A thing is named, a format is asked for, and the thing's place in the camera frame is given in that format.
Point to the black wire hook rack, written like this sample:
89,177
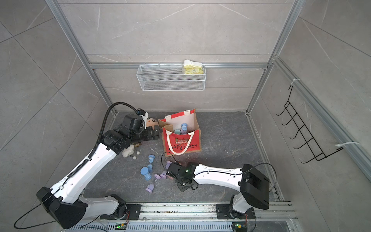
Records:
304,131

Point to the blue hourglass left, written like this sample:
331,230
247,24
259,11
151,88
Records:
151,160

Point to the blue small hourglass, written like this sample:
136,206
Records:
184,128

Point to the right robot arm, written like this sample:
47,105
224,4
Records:
253,186

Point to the small purple hourglass left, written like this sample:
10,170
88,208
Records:
157,177

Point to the large blue hourglass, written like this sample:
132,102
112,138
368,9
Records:
146,173

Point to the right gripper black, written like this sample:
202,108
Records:
181,187

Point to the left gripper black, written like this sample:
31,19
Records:
150,136

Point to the white fluffy plush toy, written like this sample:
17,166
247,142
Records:
130,152

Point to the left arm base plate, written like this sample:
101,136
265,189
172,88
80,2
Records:
124,212

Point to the red canvas jute bag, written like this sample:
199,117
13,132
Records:
179,144

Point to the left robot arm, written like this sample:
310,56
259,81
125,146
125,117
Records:
62,201

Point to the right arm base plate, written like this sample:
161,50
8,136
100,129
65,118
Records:
225,211

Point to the yellow packet in basket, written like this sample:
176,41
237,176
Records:
192,67

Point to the pink striped plush doll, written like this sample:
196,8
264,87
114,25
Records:
152,123

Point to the white wire mesh basket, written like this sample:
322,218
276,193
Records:
171,77

